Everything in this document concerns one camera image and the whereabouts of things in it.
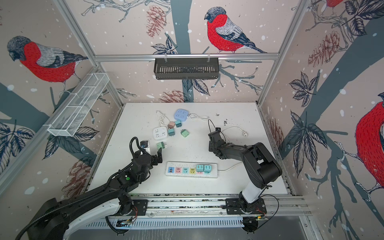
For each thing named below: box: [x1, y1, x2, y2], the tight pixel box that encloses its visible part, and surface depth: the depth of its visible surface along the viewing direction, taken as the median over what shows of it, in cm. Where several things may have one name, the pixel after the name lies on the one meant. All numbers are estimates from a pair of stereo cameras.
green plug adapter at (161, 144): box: [156, 141, 167, 150], surface depth 97 cm
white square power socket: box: [152, 126, 168, 140], surface depth 102 cm
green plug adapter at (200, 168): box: [196, 164, 204, 172], surface depth 81 cm
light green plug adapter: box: [180, 129, 190, 138], surface depth 103 cm
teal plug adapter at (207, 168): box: [203, 165, 212, 174], surface depth 81 cm
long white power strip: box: [165, 161, 219, 179], surface depth 85 cm
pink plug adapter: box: [167, 121, 175, 129], surface depth 109 cm
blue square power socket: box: [174, 108, 189, 122], surface depth 113 cm
